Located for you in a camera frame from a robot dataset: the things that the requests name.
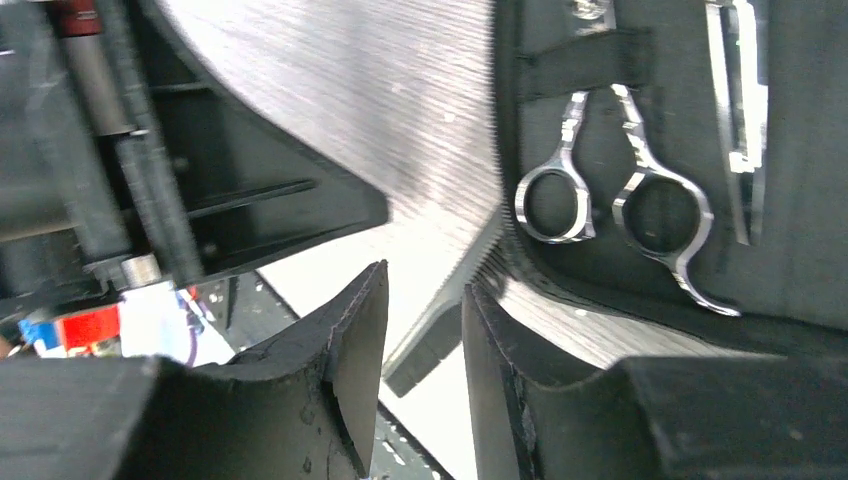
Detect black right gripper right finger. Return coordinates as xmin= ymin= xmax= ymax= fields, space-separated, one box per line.
xmin=462 ymin=285 xmax=847 ymax=479

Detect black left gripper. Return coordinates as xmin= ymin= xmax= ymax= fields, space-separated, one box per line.
xmin=1 ymin=1 xmax=389 ymax=318

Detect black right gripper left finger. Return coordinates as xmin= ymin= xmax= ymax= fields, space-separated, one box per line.
xmin=1 ymin=261 xmax=389 ymax=479

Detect black hair comb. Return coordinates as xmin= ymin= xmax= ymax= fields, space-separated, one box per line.
xmin=382 ymin=210 xmax=509 ymax=397

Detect black zip tool case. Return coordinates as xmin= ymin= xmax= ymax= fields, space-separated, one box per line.
xmin=493 ymin=1 xmax=847 ymax=356

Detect silver thinning scissors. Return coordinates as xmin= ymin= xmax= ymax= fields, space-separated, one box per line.
xmin=513 ymin=0 xmax=743 ymax=319

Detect silver hair scissors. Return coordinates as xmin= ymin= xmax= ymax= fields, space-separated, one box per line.
xmin=705 ymin=1 xmax=769 ymax=246

